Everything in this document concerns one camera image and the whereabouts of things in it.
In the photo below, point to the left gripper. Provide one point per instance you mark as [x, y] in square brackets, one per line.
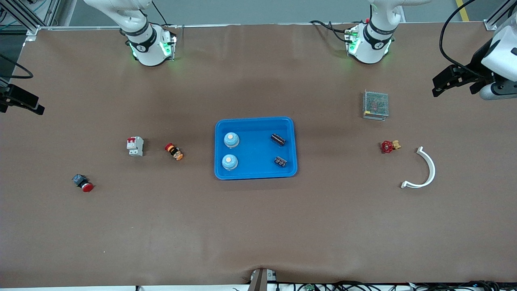
[476, 69]

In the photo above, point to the white curved plastic clamp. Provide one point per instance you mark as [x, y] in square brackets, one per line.
[433, 169]

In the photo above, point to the small green circuit board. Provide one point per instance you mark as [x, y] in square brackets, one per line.
[309, 287]

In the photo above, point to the brown table edge bracket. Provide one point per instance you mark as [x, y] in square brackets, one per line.
[260, 281]

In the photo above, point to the red mushroom button dark body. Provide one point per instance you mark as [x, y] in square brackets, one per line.
[83, 182]

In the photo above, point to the white circuit breaker red switch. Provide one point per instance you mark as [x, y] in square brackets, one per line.
[135, 146]

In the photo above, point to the blue service bell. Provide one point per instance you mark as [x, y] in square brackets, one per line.
[231, 140]
[229, 162]

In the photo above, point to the dark studded rectangular block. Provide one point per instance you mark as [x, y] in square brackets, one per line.
[280, 162]

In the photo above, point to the metal mesh power supply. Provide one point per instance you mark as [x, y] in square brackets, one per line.
[375, 104]

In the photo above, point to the dark cylindrical electrolytic capacitor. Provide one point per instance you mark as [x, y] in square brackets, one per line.
[278, 139]

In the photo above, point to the blue plastic tray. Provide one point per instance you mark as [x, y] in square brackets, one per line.
[254, 153]

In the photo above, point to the red orange push button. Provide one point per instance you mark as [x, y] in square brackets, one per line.
[173, 151]

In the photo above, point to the brass valve red handwheel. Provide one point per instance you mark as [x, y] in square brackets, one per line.
[387, 146]

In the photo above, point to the aluminium frame post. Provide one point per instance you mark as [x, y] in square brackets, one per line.
[490, 24]
[24, 18]

